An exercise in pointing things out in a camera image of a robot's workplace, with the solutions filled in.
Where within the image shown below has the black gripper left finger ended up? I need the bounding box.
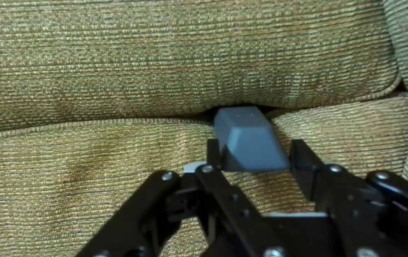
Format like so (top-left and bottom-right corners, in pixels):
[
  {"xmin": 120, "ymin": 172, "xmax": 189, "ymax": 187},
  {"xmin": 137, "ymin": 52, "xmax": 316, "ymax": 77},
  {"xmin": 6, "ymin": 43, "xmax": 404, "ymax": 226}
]
[{"xmin": 76, "ymin": 137, "xmax": 283, "ymax": 257}]

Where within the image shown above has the brown fabric couch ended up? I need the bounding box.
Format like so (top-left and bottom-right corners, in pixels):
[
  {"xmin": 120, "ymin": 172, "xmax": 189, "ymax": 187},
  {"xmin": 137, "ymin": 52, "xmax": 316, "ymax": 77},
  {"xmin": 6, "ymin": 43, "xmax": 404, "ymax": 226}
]
[{"xmin": 0, "ymin": 0, "xmax": 408, "ymax": 257}]

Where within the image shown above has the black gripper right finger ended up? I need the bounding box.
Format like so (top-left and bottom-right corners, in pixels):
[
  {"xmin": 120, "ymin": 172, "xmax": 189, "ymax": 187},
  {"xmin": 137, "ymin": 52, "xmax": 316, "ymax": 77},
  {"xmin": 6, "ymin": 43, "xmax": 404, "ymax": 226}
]
[{"xmin": 289, "ymin": 139, "xmax": 408, "ymax": 257}]

